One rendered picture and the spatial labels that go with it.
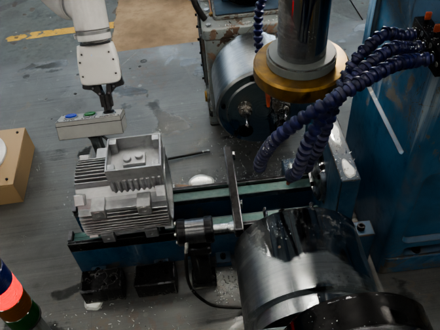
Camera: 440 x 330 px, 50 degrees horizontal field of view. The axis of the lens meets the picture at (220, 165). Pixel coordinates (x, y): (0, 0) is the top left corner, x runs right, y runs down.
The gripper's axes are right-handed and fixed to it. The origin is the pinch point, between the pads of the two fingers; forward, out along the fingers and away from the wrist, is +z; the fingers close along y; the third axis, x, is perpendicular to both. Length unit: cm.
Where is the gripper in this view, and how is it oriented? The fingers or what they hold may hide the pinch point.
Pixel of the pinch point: (107, 101)
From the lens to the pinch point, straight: 128.1
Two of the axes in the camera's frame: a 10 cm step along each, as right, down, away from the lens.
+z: 1.0, 9.2, 3.8
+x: -0.5, -3.7, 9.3
